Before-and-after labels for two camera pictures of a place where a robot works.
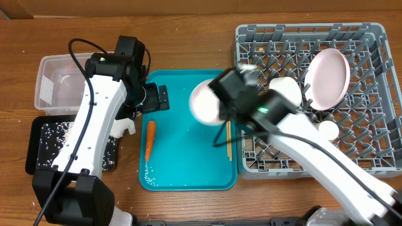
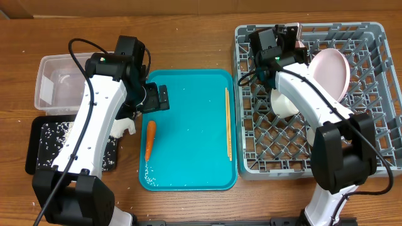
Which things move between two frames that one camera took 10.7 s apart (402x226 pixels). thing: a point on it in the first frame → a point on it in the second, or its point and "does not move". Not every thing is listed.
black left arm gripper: x=152 y=103 does not move
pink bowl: x=204 y=105 → x=298 y=44
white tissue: x=119 y=125 does not move
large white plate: x=326 y=79 does not move
